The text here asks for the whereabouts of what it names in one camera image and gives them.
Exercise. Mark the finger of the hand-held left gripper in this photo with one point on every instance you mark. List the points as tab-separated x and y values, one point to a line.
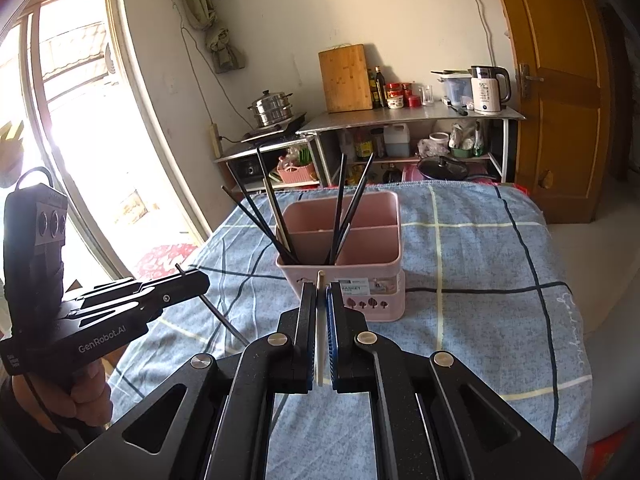
145	311
185	285

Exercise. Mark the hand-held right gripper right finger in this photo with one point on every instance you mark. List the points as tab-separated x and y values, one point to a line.
331	340

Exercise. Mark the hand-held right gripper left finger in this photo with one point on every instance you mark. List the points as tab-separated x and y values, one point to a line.
309	340

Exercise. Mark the wooden chopstick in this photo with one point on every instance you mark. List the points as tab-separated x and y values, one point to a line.
319	320
283	241

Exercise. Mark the thin metal chopstick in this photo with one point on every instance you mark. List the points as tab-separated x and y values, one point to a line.
225	320

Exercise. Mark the pink chopstick basket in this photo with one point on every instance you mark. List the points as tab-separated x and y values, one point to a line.
370	270

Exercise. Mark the person's left hand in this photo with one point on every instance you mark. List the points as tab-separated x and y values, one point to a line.
85	395

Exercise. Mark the red patterned floor mat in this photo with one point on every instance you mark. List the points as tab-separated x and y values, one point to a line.
165	260

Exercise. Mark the white framed window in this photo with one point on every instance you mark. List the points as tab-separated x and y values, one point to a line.
100	135

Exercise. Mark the small metal side table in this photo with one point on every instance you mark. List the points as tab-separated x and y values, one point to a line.
240	152

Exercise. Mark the white power strip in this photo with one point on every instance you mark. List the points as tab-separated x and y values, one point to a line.
215	140

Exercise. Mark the small pink storage basket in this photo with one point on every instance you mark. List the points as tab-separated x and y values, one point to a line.
297	174

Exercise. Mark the blue checked blanket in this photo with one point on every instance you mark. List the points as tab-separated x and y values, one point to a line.
475	260

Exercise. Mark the black induction cooker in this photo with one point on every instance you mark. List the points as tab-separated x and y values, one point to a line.
275	132

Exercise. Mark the steel steamer pot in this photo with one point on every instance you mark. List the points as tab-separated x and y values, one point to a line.
270	107

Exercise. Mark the black wok with lid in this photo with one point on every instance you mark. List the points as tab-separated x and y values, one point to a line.
442	169

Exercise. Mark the plastic jug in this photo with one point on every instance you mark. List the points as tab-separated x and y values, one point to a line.
397	141

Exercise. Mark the white bowl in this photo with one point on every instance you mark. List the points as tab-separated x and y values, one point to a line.
440	138

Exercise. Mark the metal shelf table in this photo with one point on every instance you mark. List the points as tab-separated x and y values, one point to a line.
400	115

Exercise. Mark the plastic bag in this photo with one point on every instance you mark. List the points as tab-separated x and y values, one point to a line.
465	137

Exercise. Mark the hanging grey cloth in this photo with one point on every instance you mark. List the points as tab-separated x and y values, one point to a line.
220	35

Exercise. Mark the red lidded jar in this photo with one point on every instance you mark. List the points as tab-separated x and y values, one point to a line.
396	96

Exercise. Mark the dark oil bottle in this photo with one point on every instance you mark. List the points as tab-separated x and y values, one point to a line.
378	87

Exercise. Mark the bamboo cutting board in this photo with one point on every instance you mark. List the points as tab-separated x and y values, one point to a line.
345	80

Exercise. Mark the glass cup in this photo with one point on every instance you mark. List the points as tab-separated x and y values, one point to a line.
427	96

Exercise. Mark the white mattress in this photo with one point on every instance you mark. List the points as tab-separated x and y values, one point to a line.
610	335

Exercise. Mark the clear plastic container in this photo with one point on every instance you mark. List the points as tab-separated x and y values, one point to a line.
456	90

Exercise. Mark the white electric kettle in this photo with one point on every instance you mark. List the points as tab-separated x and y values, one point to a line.
487	92

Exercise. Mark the wooden door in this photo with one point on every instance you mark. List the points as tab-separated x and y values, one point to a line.
550	85

